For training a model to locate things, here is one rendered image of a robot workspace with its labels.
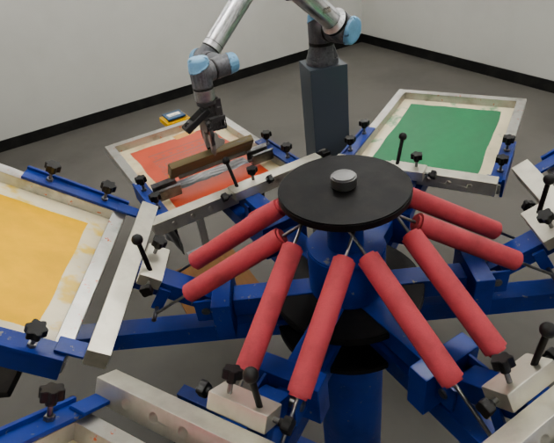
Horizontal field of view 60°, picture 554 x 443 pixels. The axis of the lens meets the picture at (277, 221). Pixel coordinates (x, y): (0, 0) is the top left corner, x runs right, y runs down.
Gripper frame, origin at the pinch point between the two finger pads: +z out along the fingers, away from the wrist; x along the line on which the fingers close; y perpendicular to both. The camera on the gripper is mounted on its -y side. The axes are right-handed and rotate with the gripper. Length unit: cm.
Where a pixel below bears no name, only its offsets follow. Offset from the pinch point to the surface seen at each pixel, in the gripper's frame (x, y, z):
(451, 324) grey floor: -53, 88, 109
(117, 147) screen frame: 57, -24, 11
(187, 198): -3.6, -14.4, 13.8
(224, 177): 1.2, 4.1, 13.7
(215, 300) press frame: -71, -32, 4
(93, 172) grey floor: 251, -21, 109
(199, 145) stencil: 36.3, 8.0, 13.7
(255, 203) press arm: -36.7, -1.4, 5.1
